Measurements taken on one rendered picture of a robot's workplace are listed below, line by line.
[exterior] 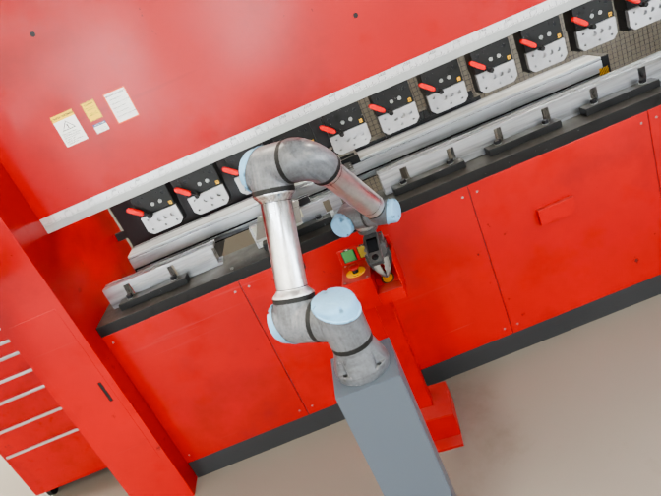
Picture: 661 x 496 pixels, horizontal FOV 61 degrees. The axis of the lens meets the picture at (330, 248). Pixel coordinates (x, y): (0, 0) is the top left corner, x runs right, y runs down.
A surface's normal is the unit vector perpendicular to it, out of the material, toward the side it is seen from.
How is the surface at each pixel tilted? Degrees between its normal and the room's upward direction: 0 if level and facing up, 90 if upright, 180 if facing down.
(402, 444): 90
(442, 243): 90
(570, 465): 0
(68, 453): 90
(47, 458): 90
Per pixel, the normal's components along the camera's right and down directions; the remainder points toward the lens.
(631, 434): -0.37, -0.84
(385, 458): 0.07, 0.40
